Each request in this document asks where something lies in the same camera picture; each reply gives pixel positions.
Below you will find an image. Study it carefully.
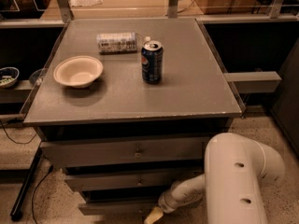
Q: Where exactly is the dark round dish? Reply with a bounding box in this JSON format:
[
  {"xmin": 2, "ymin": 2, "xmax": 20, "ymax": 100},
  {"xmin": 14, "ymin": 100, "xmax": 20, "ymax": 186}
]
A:
[{"xmin": 29, "ymin": 68, "xmax": 48, "ymax": 86}]

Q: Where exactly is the grey top drawer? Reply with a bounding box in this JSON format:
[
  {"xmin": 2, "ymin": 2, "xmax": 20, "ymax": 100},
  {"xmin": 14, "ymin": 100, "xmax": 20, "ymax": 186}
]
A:
[{"xmin": 41, "ymin": 136, "xmax": 209, "ymax": 168}]

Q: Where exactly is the grey side shelf beam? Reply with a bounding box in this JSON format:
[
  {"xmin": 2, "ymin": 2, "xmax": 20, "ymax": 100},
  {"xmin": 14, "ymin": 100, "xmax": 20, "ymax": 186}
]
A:
[{"xmin": 224, "ymin": 71, "xmax": 281, "ymax": 93}]

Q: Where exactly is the white paper bowl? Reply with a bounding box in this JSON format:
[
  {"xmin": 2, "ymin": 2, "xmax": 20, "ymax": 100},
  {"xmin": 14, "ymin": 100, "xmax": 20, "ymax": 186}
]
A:
[{"xmin": 53, "ymin": 56, "xmax": 104, "ymax": 89}]

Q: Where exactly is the black metal floor bar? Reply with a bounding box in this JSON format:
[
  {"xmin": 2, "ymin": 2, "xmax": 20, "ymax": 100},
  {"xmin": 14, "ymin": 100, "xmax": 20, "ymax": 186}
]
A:
[{"xmin": 10, "ymin": 147, "xmax": 42, "ymax": 221}]

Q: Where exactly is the blue pepsi can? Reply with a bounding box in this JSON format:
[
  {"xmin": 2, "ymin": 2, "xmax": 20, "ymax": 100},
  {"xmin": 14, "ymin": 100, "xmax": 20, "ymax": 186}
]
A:
[{"xmin": 141, "ymin": 40, "xmax": 164, "ymax": 83}]

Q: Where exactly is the grey drawer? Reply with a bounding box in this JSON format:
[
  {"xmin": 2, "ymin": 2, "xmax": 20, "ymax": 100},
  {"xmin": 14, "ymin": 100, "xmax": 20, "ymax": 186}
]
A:
[
  {"xmin": 64, "ymin": 166, "xmax": 203, "ymax": 191},
  {"xmin": 78, "ymin": 186, "xmax": 165, "ymax": 216},
  {"xmin": 41, "ymin": 136, "xmax": 209, "ymax": 168}
]

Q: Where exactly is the grey drawer cabinet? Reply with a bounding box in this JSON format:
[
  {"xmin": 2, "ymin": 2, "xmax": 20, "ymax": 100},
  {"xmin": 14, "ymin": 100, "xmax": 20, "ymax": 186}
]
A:
[{"xmin": 20, "ymin": 16, "xmax": 247, "ymax": 217}]

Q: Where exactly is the black floor cable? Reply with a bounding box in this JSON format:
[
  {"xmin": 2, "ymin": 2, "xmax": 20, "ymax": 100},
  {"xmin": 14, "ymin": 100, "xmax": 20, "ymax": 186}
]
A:
[{"xmin": 0, "ymin": 113, "xmax": 54, "ymax": 224}]

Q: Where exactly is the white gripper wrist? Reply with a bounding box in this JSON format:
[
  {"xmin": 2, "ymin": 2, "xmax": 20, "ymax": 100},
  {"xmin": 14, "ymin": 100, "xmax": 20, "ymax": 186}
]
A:
[{"xmin": 144, "ymin": 189, "xmax": 192, "ymax": 224}]

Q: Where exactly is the small blue patterned bowl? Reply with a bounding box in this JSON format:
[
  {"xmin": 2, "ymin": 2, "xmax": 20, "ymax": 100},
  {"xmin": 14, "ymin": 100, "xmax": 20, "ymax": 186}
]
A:
[{"xmin": 0, "ymin": 67, "xmax": 20, "ymax": 89}]

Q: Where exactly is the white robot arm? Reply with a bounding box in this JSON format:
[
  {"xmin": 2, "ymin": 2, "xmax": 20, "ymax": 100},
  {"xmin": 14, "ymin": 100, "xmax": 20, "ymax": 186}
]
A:
[{"xmin": 144, "ymin": 133, "xmax": 285, "ymax": 224}]

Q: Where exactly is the clear plastic water bottle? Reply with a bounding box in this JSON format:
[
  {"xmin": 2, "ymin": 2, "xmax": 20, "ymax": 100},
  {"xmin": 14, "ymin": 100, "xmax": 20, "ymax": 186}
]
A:
[{"xmin": 96, "ymin": 32, "xmax": 150, "ymax": 54}]

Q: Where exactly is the grey middle drawer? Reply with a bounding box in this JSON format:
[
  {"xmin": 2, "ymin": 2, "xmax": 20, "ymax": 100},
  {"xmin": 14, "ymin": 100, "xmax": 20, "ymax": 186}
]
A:
[{"xmin": 64, "ymin": 166, "xmax": 203, "ymax": 191}]

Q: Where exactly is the grey bottom drawer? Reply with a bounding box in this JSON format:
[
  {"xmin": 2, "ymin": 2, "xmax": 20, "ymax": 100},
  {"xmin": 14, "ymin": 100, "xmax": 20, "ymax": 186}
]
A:
[{"xmin": 78, "ymin": 186, "xmax": 165, "ymax": 216}]

